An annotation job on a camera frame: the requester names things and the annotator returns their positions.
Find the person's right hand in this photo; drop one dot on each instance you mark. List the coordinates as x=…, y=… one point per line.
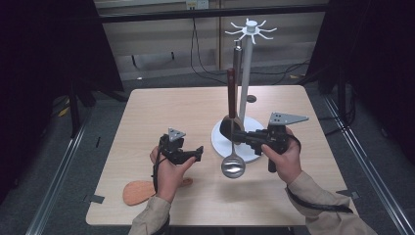
x=290, y=163

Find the black curtain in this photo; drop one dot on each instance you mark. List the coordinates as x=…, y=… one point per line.
x=375, y=49
x=32, y=65

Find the orange wooden spatula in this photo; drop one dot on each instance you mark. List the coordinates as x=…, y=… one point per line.
x=137, y=192

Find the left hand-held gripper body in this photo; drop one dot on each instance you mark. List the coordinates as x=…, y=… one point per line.
x=174, y=150

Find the metal floor rail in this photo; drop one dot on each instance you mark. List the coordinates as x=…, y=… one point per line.
x=375, y=176
x=55, y=189

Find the grey tape piece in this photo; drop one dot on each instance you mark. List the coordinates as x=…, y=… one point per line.
x=96, y=198
x=350, y=194

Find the person's left hand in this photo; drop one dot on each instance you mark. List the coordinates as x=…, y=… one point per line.
x=168, y=179

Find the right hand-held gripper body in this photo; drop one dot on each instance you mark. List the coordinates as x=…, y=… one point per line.
x=277, y=137

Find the dark round table grommet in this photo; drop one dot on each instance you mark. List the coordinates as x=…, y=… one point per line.
x=251, y=98

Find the black metal stand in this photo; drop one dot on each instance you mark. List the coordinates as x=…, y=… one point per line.
x=74, y=111

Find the white wall socket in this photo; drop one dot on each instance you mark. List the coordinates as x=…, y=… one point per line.
x=197, y=4

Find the black horizontal bar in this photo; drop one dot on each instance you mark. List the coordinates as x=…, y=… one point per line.
x=163, y=15

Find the white utensil rack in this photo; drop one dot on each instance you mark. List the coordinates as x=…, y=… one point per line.
x=245, y=81

